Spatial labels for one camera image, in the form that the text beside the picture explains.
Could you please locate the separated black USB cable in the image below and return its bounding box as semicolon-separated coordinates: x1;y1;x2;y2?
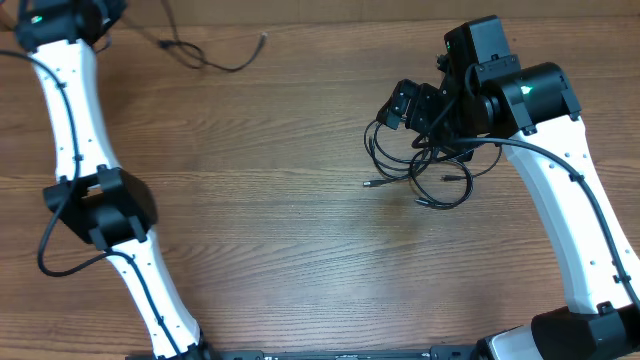
119;0;269;74

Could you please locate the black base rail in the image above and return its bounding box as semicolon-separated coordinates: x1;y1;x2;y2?
215;345;485;360

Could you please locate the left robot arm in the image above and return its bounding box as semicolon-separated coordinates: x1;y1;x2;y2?
15;0;219;359

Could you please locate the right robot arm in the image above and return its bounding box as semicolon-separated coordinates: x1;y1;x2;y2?
365;15;639;359

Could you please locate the black USB cable bundle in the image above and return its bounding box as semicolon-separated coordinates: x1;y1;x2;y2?
362;118;503;210

